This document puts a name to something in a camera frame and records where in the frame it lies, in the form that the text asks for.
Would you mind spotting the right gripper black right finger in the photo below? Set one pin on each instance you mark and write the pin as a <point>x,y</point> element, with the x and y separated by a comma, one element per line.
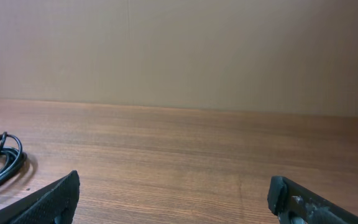
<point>292,203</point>

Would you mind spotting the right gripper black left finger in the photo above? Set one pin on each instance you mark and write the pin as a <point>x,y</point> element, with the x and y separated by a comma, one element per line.
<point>55,203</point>

